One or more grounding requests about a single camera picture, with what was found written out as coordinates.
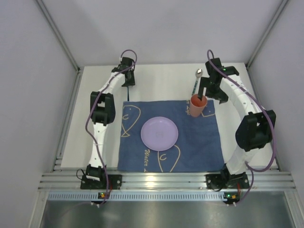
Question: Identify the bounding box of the spoon with patterned blue handle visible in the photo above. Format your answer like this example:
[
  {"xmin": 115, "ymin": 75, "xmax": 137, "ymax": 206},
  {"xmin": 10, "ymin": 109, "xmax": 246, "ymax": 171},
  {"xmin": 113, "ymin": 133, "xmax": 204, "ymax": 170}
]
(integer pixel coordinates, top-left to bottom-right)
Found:
[{"xmin": 191, "ymin": 68, "xmax": 203, "ymax": 95}]

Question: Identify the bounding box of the blue fish-print cloth placemat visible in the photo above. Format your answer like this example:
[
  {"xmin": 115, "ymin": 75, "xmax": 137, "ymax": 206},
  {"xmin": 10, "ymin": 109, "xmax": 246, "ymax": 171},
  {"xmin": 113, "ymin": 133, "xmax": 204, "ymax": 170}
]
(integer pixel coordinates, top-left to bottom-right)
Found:
[{"xmin": 117, "ymin": 100, "xmax": 224, "ymax": 172}]

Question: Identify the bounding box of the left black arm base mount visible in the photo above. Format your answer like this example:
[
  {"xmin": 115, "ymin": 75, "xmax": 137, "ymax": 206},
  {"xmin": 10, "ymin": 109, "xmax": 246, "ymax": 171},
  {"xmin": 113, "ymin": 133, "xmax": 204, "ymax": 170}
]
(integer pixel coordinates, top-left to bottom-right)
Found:
[{"xmin": 80, "ymin": 174, "xmax": 123, "ymax": 190}]

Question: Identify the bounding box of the aluminium front rail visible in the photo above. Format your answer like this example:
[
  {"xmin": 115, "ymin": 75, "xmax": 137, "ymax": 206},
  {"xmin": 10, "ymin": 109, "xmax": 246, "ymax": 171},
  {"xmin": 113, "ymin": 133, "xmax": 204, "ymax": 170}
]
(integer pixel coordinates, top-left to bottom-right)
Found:
[{"xmin": 38, "ymin": 171, "xmax": 296, "ymax": 191}]

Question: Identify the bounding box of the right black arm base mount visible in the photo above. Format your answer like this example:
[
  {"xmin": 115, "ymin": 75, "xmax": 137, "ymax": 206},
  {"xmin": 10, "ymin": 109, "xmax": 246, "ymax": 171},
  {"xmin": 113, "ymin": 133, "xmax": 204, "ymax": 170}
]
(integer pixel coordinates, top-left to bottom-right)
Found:
[{"xmin": 206, "ymin": 172, "xmax": 249, "ymax": 191}]

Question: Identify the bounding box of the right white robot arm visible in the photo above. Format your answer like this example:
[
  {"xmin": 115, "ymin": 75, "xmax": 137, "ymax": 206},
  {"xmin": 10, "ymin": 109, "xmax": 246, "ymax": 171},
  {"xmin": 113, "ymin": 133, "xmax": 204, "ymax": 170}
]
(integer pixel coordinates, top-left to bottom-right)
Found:
[{"xmin": 199, "ymin": 58, "xmax": 276, "ymax": 191}]

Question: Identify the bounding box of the orange plastic cup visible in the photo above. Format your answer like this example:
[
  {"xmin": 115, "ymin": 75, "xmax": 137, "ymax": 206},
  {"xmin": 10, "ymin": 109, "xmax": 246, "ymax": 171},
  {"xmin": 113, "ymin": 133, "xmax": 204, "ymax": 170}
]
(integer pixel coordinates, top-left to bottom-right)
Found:
[{"xmin": 190, "ymin": 94, "xmax": 208, "ymax": 117}]

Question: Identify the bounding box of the purple plastic plate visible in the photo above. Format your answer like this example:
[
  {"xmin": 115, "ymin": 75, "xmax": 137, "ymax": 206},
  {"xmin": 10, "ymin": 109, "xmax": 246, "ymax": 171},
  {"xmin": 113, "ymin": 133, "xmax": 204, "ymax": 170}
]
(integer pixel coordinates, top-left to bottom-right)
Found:
[{"xmin": 141, "ymin": 116, "xmax": 179, "ymax": 152}]

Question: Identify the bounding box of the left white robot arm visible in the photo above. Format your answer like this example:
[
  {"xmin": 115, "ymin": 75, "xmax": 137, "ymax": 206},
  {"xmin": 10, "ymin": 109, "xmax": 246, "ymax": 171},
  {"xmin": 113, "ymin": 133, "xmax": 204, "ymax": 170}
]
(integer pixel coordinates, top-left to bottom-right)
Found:
[{"xmin": 80, "ymin": 57, "xmax": 137, "ymax": 191}]

